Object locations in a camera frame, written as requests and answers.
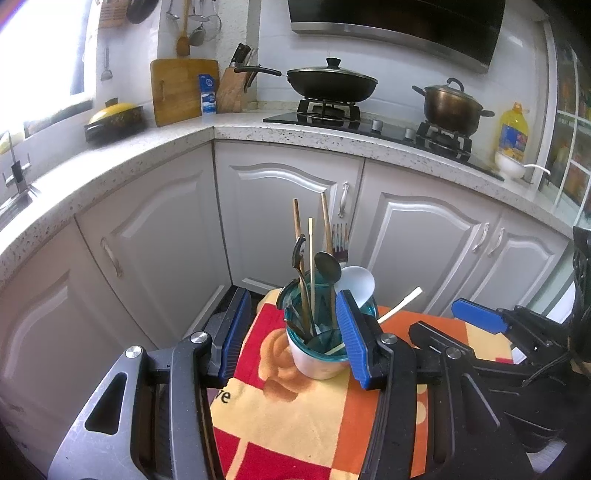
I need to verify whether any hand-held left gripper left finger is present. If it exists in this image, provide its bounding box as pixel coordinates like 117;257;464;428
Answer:
46;286;252;480

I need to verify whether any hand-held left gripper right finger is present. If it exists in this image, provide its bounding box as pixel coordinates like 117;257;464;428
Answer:
335;290;539;480

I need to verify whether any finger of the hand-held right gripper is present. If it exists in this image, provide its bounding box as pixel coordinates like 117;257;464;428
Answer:
409;322;522;384
451;298;571;356

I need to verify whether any teal rimmed utensil holder cup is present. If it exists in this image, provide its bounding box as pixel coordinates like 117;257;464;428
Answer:
277;277;379;380

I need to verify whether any metal spoon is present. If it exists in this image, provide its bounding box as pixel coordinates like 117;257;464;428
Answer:
314;251;342;324

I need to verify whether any metal fork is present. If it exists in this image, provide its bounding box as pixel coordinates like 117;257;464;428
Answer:
330;224;352;266

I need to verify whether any brown wooden chopstick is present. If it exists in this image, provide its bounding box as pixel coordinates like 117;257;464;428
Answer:
292;198;312;333
321;191;337;328

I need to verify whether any white cabinet door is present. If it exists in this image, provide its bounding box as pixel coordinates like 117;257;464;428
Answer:
342;161;504;319
74;141;234;352
434;208;573;324
0;217;162;467
213;141;365;296

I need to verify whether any orange yellow red checked towel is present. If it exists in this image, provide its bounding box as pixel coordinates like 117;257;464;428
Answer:
210;288;515;480

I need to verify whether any white bowl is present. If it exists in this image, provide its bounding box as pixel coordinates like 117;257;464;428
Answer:
494;150;527;181

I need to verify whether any yellow cooking oil bottle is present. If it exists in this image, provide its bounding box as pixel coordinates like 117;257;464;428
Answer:
498;102;528;162

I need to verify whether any glass door cabinet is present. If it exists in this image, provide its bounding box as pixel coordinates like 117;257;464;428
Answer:
538;18;591;213

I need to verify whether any speckled kitchen countertop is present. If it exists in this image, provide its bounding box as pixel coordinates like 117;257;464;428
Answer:
0;111;578;287

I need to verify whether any brass cooking pot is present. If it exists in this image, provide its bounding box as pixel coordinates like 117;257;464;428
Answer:
412;78;496;136

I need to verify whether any black glass gas hob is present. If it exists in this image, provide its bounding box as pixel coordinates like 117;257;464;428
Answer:
263;99;506;181

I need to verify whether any blue and white packet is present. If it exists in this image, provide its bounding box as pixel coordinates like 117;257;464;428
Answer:
198;74;219;116

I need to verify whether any wooden knife block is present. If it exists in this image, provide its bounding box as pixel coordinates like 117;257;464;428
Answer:
215;43;259;114

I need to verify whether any yellow lidded black casserole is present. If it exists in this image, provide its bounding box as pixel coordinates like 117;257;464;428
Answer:
84;98;145;141

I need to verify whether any black wok with lid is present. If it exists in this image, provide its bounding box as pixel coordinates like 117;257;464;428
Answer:
234;58;378;102

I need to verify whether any wooden cutting board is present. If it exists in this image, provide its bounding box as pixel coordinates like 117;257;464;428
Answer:
150;58;220;127

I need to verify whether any steel sink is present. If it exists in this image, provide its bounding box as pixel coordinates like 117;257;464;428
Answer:
0;185;40;232

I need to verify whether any chrome faucet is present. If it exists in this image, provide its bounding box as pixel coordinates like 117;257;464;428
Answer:
0;130;40;195

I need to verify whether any wooden spatula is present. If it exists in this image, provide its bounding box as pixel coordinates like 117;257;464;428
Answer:
176;0;192;58

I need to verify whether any black range hood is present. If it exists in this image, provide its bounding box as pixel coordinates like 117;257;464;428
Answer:
287;0;506;75

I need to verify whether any hanging mesh skimmer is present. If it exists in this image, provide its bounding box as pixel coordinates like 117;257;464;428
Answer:
199;0;223;28

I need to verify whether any hanging black pan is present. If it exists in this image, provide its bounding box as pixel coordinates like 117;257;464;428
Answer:
127;0;160;25

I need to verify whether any kitchen window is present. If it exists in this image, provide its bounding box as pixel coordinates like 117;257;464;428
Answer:
0;0;98;139

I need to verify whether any wall mounted chopstick holder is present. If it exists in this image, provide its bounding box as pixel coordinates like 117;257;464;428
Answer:
98;0;127;28

